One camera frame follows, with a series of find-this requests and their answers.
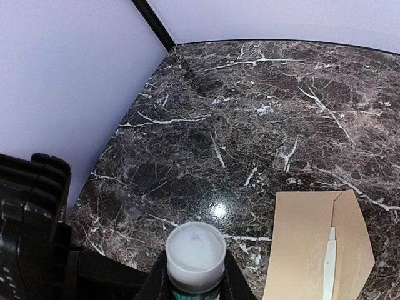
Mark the white green glue stick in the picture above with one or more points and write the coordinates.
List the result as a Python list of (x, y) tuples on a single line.
[(195, 254)]

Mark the brown paper envelope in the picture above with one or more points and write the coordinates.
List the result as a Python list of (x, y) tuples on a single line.
[(302, 222)]

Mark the left black corner post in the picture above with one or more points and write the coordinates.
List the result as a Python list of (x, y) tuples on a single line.
[(155, 24)]

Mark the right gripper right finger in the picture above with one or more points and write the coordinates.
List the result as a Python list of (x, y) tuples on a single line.
[(234, 285)]

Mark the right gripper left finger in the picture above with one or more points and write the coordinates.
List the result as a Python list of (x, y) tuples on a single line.
[(156, 285)]

